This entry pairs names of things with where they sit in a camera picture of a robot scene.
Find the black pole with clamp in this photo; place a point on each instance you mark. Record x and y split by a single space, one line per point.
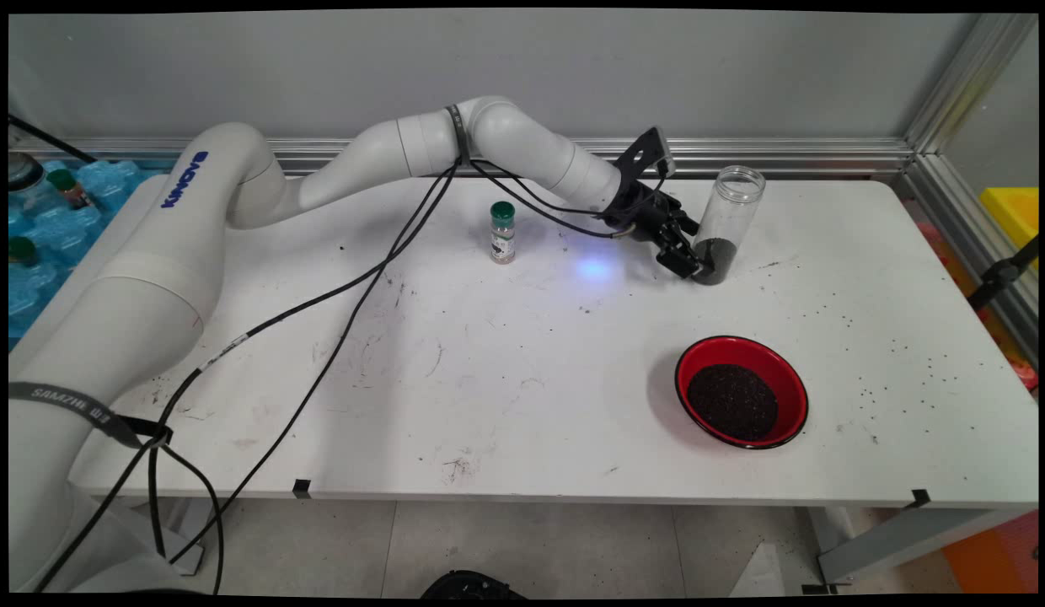
999 276

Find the green-capped spice bottle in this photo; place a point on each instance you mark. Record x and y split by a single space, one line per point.
503 236

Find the green-capped plastic bottle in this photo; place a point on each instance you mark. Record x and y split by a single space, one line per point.
21 251

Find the aluminium frame post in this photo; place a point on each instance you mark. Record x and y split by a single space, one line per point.
969 80

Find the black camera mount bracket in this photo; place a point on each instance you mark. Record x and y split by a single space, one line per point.
636 173

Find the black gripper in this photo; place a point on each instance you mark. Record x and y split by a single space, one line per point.
645 215

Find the thin black rod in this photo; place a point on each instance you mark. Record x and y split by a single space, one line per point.
50 139

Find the black seed pile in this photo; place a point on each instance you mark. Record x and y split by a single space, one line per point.
733 403

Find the red bowl with black rim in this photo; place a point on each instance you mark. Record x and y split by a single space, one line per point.
788 384

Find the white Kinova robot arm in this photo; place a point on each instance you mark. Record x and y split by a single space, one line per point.
152 278

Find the black round floor object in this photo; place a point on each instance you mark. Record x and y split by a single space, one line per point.
472 586

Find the small green-capped red-label bottle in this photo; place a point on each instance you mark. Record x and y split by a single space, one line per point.
67 190

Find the orange floor panel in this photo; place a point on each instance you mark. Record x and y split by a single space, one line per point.
994 556

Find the clear jar with dark lid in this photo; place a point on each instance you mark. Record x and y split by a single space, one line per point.
29 181

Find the yellow moulded block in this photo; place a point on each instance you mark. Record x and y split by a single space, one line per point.
1013 215

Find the black tape marker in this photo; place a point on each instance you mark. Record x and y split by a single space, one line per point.
920 499
302 487

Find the blue water bottle pack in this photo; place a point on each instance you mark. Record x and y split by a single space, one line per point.
76 240

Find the clear plastic jar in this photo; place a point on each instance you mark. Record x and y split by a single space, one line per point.
733 211

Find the black seeds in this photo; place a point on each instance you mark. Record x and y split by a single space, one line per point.
720 257

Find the aluminium frame rail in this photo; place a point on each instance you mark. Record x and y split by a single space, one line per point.
952 219
826 156

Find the grey metal table leg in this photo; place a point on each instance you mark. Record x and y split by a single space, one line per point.
910 539
194 531

